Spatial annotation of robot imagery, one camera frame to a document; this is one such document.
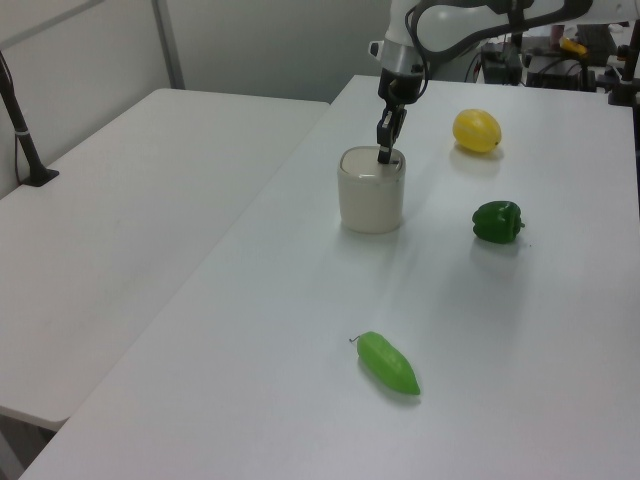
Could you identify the black camera stand pole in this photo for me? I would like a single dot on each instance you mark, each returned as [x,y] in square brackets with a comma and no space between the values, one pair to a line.
[22,140]

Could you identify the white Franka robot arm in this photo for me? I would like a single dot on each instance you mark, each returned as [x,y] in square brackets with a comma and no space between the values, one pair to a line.
[450,25]

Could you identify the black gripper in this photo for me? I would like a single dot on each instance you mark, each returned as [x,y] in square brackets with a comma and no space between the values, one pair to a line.
[400,90]

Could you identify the yellow tool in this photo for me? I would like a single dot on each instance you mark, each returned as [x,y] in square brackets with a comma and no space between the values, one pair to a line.
[573,46]

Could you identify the black clamp stand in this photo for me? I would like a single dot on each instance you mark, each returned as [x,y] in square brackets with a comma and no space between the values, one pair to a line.
[625,80]

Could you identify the yellow striped toy melon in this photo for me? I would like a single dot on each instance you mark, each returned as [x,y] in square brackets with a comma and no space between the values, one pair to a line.
[476,130]

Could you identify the black electronic equipment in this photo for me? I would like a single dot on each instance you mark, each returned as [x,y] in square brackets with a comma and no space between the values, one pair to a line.
[500,65]

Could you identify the dark equipment box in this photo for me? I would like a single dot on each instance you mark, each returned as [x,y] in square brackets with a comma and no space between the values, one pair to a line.
[560,72]

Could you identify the dark green toy bell pepper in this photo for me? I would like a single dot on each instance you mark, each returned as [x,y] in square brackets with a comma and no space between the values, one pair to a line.
[497,222]

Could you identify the cream garbage bin lid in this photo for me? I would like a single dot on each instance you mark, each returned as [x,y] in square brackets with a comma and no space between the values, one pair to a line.
[362,162]

